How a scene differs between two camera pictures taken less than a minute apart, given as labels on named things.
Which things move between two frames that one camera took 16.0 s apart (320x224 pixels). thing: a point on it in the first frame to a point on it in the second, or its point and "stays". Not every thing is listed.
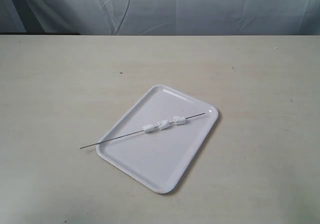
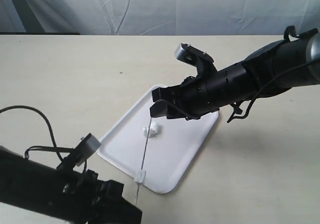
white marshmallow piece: x=179 y=120 to x=145 y=130
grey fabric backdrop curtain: x=160 y=9 stays
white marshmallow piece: x=163 y=124 to x=155 y=128
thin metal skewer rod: x=131 y=134 to x=143 y=157
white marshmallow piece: x=149 y=127 to x=141 y=176
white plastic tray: x=159 y=158 stays
